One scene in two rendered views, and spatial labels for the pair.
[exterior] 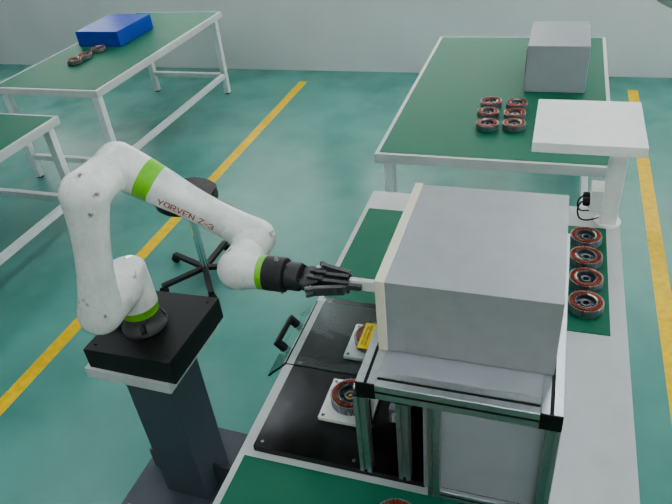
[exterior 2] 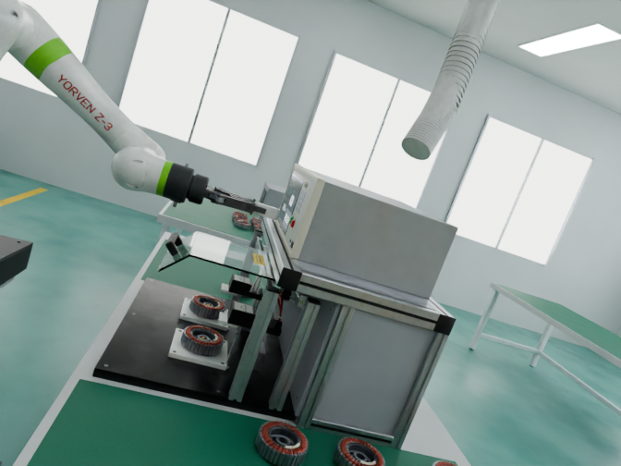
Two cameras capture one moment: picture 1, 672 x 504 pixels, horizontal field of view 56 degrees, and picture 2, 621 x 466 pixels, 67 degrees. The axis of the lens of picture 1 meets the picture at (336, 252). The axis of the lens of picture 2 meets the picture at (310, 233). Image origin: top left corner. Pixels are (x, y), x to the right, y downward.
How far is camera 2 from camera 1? 96 cm
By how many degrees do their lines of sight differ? 41
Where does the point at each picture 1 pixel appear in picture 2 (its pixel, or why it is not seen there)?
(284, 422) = (129, 353)
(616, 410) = not seen: hidden behind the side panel
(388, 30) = not seen: hidden behind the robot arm
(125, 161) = (39, 22)
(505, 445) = (394, 355)
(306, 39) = (57, 159)
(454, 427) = (356, 333)
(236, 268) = (143, 159)
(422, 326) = (341, 235)
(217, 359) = not seen: outside the picture
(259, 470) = (103, 394)
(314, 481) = (176, 408)
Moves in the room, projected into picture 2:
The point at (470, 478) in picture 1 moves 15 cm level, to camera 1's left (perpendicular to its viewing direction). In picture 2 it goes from (347, 401) to (296, 401)
